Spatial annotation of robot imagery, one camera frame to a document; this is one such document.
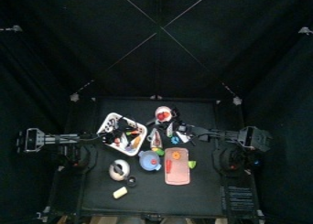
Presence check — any orange toy carrot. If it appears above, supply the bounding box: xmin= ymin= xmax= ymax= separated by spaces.
xmin=131 ymin=135 xmax=142 ymax=150

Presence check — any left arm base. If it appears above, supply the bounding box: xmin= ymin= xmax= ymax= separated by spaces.
xmin=56 ymin=144 xmax=95 ymax=169

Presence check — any grey toy wrench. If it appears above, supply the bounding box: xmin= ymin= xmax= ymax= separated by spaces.
xmin=147 ymin=127 xmax=159 ymax=143

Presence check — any pale yellow toy block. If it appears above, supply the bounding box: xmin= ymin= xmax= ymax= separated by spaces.
xmin=111 ymin=186 xmax=130 ymax=200

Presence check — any white toy knife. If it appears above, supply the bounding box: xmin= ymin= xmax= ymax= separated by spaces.
xmin=164 ymin=123 xmax=175 ymax=139

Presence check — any white toy spatula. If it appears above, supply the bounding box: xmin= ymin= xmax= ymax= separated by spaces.
xmin=178 ymin=133 xmax=192 ymax=144

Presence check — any red and white round object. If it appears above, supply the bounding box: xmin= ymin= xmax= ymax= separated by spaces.
xmin=154 ymin=105 xmax=174 ymax=123

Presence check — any white printed label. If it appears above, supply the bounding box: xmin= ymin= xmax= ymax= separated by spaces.
xmin=227 ymin=186 xmax=254 ymax=212

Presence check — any pink cutting board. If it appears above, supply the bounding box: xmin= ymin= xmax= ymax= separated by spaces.
xmin=163 ymin=147 xmax=192 ymax=187

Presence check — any white plastic basket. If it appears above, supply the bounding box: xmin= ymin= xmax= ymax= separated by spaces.
xmin=96 ymin=112 xmax=148 ymax=157

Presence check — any grey tape roll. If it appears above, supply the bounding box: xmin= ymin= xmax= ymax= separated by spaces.
xmin=107 ymin=158 xmax=132 ymax=183

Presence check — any blue toy pot with lid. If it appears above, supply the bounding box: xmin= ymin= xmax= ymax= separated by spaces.
xmin=136 ymin=150 xmax=163 ymax=173

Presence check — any small black cup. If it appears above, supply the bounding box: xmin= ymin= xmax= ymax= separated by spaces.
xmin=124 ymin=176 xmax=138 ymax=187

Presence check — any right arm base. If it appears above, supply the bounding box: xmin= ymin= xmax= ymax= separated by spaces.
xmin=214 ymin=144 xmax=262 ymax=176

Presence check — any red toy tomato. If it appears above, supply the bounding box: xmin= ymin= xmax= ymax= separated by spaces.
xmin=156 ymin=112 xmax=171 ymax=122

